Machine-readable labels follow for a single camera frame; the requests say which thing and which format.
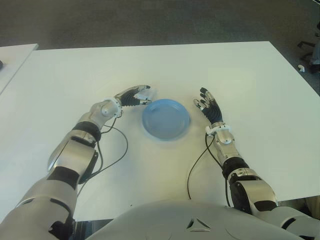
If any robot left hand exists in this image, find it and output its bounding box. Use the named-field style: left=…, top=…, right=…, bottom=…
left=114, top=84, right=154, bottom=108

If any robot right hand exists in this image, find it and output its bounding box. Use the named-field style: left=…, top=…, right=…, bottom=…
left=193, top=86, right=224, bottom=125

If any blue plate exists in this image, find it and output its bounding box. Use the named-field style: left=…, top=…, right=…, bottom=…
left=141, top=98, right=192, bottom=142

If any person leg in jeans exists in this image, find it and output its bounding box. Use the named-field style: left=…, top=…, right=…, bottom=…
left=309, top=46, right=320, bottom=66

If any grey robot torso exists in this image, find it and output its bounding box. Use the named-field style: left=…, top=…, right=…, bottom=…
left=84, top=199, right=288, bottom=240

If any neighbouring white table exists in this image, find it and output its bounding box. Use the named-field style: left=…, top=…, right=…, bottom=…
left=0, top=43, right=38, bottom=96

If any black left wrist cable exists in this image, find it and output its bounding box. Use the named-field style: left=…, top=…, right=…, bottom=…
left=76, top=117, right=129, bottom=198

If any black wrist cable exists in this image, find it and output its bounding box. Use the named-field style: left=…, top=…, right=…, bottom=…
left=187, top=132, right=230, bottom=207
left=76, top=117, right=129, bottom=198

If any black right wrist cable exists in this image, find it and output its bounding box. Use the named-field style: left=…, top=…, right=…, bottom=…
left=187, top=132, right=230, bottom=207

